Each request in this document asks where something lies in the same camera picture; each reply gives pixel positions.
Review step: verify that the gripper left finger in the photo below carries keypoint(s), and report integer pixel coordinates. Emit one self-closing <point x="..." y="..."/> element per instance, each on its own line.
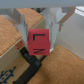
<point x="20" y="25"/>

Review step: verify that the wooden drawer box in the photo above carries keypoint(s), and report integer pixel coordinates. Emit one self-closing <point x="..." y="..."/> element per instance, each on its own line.
<point x="10" y="40"/>

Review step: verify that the pink block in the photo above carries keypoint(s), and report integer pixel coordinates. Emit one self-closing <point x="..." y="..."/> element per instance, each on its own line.
<point x="38" y="41"/>

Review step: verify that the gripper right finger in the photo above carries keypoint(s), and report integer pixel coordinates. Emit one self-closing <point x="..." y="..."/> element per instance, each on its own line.
<point x="50" y="20"/>

